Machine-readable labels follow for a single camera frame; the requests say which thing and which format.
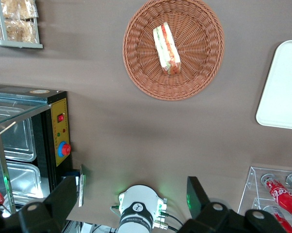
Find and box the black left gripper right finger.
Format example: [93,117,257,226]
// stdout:
[177,176,286,233]

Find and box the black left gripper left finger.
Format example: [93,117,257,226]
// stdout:
[0,176,78,233]

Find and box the white plastic tray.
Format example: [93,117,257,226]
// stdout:
[255,40,292,131]

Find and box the round brown wicker basket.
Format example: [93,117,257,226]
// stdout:
[122,0,226,101]

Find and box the wrapped triangle sandwich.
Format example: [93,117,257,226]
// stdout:
[152,21,181,76]

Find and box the small clear sign holder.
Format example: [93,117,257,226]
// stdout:
[78,164,87,208]

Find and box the steel food pan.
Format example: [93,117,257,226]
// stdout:
[0,116,37,163]
[5,161,51,202]

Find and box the clear acrylic bottle holder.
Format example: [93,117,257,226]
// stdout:
[237,166,292,233]

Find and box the red round control knob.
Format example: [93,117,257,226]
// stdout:
[58,140,72,158]

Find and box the black food warmer cabinet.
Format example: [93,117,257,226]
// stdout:
[0,83,74,219]

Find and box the wooden skewer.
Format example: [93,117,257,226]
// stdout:
[0,121,17,141]

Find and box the grey snack rack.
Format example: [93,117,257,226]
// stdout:
[0,0,44,49]

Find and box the black cable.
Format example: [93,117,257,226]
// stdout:
[160,211,184,233]

